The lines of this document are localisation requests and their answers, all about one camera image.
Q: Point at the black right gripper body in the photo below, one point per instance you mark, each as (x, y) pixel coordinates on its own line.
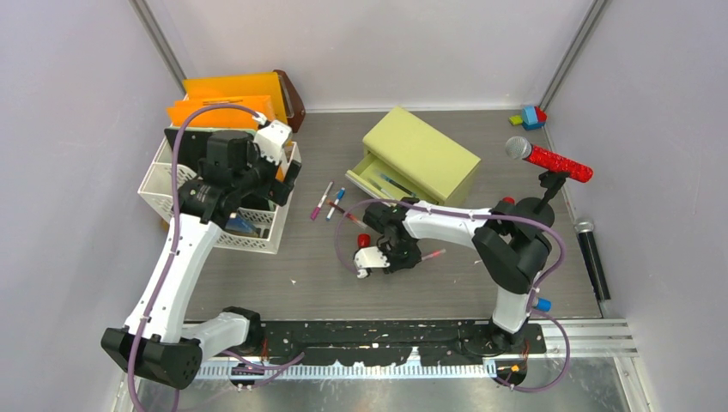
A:
(400, 254)

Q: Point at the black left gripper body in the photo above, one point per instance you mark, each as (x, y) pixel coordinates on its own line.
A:
(257, 178)

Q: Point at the pink highlighter pen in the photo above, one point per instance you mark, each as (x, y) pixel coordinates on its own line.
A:
(433, 254)

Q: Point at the Animal Farm blue book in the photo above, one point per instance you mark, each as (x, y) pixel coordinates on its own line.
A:
(239, 225)

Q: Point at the white plastic file rack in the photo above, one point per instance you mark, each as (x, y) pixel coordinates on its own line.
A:
(155, 190)

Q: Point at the black clipboard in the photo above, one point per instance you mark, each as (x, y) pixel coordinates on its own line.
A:
(193, 146)

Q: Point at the green metal drawer cabinet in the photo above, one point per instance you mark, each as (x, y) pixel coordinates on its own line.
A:
(415, 154)

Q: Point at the thick orange binder folder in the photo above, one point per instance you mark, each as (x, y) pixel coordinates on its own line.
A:
(222, 118)

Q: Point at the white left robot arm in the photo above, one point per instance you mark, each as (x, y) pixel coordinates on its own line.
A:
(153, 343)

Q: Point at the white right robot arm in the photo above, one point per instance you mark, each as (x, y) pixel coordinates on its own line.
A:
(508, 238)

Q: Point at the purple marker pen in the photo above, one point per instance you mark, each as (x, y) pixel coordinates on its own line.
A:
(321, 201)

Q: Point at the orange red marker pen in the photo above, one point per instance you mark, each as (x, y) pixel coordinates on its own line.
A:
(347, 215)

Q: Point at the blue cap white marker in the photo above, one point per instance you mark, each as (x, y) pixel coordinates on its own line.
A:
(337, 199)

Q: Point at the blue pen in drawer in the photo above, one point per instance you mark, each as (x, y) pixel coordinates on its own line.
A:
(394, 183)

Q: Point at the brown wooden object behind rack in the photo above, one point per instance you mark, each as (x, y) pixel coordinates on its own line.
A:
(294, 107)

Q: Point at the thin orange folder in rack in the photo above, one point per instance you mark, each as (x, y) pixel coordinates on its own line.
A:
(263, 84)

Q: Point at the black microphone stand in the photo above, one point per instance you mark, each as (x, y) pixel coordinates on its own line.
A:
(543, 196)

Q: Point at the blue silver small marker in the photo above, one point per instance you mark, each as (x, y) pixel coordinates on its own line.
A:
(542, 305)

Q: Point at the red glitter microphone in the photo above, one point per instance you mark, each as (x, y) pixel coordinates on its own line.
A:
(519, 148)

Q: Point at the black handheld microphone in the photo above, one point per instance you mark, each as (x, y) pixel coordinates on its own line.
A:
(589, 249)

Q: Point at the colourful toy blocks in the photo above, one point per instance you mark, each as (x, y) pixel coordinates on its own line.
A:
(530, 118)

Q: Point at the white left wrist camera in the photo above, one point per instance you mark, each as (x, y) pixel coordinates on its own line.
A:
(271, 139)

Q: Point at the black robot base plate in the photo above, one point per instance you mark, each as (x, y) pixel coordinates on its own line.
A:
(379, 343)

